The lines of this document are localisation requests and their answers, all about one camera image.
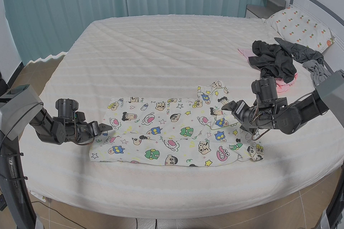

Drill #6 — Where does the pink garment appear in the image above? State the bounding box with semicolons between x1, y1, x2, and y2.
238;48;299;93

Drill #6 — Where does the bed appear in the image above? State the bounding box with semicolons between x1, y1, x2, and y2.
25;0;344;221

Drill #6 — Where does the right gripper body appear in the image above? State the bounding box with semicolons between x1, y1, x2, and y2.
231;100;254;128

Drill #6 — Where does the black garment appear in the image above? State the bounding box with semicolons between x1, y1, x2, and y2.
248;40;298;84

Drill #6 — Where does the white printed pillow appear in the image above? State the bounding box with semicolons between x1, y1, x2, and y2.
265;6;336;53

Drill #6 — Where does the grey bedside table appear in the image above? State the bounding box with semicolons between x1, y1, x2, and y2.
246;0;286;18

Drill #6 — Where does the white printed pyjama top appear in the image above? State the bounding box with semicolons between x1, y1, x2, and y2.
89;80;265;168

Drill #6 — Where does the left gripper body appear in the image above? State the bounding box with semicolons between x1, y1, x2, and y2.
91;121;105;139

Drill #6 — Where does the dark grey garment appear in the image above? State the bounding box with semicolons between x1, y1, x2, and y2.
274;37;323;62

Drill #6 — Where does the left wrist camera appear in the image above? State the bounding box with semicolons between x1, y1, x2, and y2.
73;112;87;124

